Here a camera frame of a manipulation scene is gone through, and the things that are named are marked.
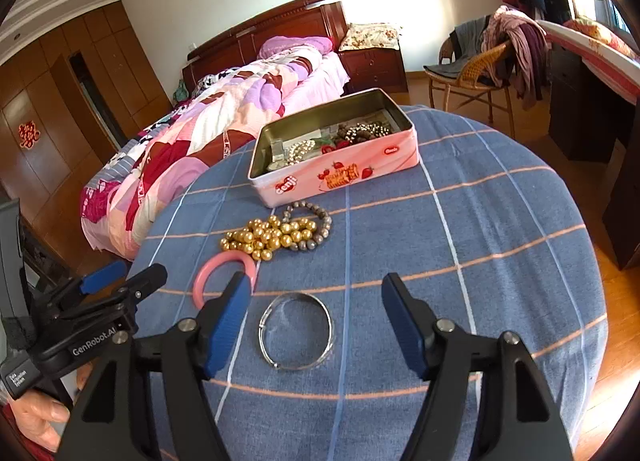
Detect floral pillow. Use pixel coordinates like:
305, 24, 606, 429
338, 22, 404, 52

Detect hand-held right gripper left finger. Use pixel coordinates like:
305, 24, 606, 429
57, 271, 253, 461

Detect wooden wardrobe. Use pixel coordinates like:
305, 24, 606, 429
0, 0, 174, 294

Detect red paper wardrobe decoration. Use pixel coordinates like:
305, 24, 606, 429
17, 122, 44, 151

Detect gold bead necklace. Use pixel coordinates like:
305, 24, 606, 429
219, 214, 319, 262

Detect wooden bed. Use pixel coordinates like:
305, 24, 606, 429
79, 0, 351, 263

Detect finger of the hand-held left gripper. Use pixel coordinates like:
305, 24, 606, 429
79, 260, 129, 295
121, 263, 169, 303

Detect white pearl necklace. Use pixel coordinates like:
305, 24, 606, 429
284, 138, 317, 165

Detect wooden nightstand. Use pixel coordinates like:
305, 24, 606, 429
339, 46, 409, 95

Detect pink pillow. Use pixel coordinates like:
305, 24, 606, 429
260, 34, 335, 58

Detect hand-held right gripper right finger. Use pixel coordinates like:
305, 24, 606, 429
381, 272, 576, 461

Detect silver bead bracelet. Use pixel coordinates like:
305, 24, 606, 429
350, 123, 394, 142

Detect red floral cushion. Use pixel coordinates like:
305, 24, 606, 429
562, 16, 627, 47

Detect silver bangle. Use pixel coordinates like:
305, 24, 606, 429
258, 292, 334, 372

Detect grey pearl bracelet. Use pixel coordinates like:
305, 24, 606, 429
282, 202, 334, 252

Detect pink tin box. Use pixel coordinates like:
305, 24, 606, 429
247, 87, 420, 210

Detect dark wooden desk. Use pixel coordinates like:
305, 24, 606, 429
537, 18, 640, 273

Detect blue plaid tablecloth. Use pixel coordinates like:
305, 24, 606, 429
125, 104, 609, 461

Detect black and white patterned cloth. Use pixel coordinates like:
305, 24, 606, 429
192, 68, 242, 95

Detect pink patchwork quilt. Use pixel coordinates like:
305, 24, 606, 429
80, 52, 327, 262

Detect brown wooden bead bracelet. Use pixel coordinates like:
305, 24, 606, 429
333, 122, 374, 150

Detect white and pink desk cloth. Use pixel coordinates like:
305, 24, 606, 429
537, 18, 640, 105

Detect wicker chair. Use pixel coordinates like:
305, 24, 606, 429
423, 16, 516, 138

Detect pink bangle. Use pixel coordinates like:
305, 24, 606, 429
192, 249, 259, 310

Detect grey garment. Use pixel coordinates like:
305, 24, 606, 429
423, 16, 494, 80

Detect person's left hand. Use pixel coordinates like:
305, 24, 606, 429
0, 387, 72, 453

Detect pink and purple garments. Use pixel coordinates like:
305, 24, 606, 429
482, 4, 549, 110

